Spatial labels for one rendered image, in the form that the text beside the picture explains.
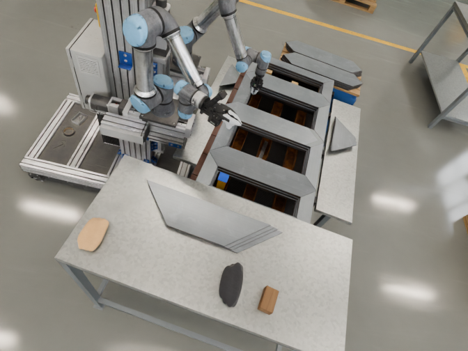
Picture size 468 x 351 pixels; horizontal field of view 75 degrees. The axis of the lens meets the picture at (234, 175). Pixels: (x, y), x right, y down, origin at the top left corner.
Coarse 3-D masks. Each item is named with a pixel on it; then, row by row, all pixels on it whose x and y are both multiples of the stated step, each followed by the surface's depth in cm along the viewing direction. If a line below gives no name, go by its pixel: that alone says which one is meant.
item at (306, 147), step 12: (288, 72) 266; (312, 84) 268; (276, 96) 248; (312, 108) 247; (312, 120) 244; (264, 132) 221; (312, 132) 229; (228, 144) 211; (288, 144) 222; (300, 144) 221; (312, 144) 222; (240, 180) 197; (252, 180) 196; (276, 192) 197; (288, 192) 194
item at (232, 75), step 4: (232, 64) 283; (228, 68) 273; (232, 68) 276; (228, 72) 270; (232, 72) 271; (236, 72) 276; (224, 76) 266; (228, 76) 268; (232, 76) 268; (236, 76) 270; (224, 80) 263; (228, 80) 264; (232, 80) 265; (236, 80) 267; (220, 84) 259; (224, 84) 260
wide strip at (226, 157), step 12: (216, 156) 198; (228, 156) 200; (240, 156) 202; (252, 156) 204; (228, 168) 195; (240, 168) 197; (252, 168) 199; (264, 168) 201; (276, 168) 203; (264, 180) 195; (276, 180) 197; (288, 180) 199; (300, 180) 201; (300, 192) 196
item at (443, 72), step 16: (448, 16) 423; (464, 16) 388; (432, 32) 444; (432, 64) 452; (448, 64) 462; (432, 80) 427; (448, 80) 436; (464, 80) 445; (448, 96) 413; (464, 96) 358; (448, 112) 379; (464, 112) 399
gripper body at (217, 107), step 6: (204, 102) 140; (198, 108) 142; (204, 108) 142; (210, 108) 140; (216, 108) 138; (222, 108) 139; (210, 114) 139; (210, 120) 143; (216, 120) 140; (216, 126) 142
